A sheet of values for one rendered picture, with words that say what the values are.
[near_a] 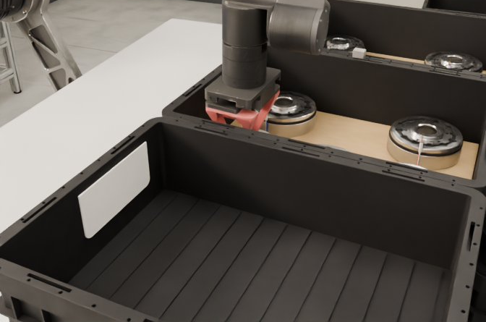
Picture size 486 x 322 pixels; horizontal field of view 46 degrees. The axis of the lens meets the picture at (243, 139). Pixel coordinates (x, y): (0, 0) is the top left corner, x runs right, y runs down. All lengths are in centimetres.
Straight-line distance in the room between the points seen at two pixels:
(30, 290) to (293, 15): 40
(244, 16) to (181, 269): 30
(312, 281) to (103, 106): 78
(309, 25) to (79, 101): 77
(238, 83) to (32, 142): 58
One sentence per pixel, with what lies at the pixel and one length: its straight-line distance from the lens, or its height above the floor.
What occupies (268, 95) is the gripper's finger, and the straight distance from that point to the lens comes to 74.
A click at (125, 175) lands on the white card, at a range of 67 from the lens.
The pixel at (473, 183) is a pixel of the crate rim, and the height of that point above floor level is 93.
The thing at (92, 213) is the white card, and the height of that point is 89.
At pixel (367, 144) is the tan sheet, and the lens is 87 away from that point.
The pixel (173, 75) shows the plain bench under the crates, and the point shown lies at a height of 70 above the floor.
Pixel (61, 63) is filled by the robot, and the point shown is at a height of 66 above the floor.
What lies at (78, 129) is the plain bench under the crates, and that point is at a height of 70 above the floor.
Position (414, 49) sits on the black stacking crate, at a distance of 120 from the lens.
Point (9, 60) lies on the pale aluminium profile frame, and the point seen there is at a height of 19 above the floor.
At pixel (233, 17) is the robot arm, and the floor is 105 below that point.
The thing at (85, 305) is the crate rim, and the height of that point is 93.
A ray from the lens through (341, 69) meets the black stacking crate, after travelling 92.
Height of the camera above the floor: 126
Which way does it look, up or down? 30 degrees down
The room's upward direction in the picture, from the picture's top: straight up
